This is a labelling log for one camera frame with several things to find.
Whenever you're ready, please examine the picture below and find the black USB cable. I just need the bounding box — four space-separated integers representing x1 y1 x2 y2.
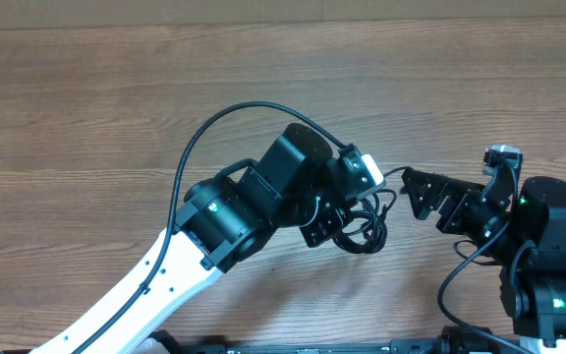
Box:
331 165 412 256

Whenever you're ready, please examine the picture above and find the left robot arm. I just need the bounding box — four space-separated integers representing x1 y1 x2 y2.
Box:
36 123 381 353

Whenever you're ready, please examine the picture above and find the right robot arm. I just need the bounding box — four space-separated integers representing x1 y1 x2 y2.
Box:
402 164 566 353

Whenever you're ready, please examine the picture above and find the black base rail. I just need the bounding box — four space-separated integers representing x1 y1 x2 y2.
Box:
134 326 514 354

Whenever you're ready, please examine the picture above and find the black left camera cable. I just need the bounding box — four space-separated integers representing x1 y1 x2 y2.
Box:
69 100 348 354

